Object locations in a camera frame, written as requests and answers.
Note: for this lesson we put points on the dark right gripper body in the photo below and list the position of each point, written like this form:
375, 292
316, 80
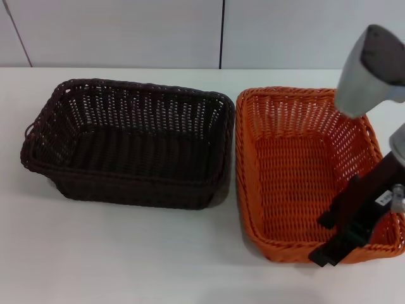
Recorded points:
379, 177

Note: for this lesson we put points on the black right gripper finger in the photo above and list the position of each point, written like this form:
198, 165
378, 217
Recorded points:
340, 210
341, 245

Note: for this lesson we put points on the orange wicker basket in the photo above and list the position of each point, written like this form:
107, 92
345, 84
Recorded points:
284, 174

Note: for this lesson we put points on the dark brown wicker basket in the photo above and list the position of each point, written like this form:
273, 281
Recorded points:
126, 158

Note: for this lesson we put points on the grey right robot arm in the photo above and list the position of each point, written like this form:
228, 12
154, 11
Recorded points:
357, 85

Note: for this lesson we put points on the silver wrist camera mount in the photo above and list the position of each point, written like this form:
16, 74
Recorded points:
399, 198

